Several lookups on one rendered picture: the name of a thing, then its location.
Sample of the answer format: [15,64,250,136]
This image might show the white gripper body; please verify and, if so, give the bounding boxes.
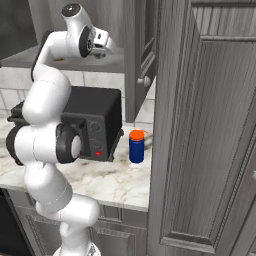
[91,35,117,60]

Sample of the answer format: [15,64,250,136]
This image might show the grey tall cabinet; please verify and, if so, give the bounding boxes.
[190,0,256,38]

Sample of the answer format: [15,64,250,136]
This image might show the large grey cabinet door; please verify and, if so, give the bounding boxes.
[146,0,256,256]

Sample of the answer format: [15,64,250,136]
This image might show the grey base cabinet door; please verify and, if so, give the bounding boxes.
[88,225,148,256]
[14,205,65,256]

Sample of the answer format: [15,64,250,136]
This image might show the black toaster oven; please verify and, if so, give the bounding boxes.
[7,85,125,163]

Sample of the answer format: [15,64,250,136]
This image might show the blue can with orange lid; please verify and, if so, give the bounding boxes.
[128,129,146,165]

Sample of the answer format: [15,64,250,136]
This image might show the grey drawer front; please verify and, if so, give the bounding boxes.
[99,203,150,232]

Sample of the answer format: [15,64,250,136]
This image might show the black dishwasher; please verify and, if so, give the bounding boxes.
[0,187,32,256]

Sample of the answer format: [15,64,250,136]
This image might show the grey wall cabinet door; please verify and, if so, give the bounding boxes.
[123,0,160,124]

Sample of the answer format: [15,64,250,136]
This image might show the grey open wall cabinet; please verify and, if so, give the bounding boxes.
[0,0,126,75]

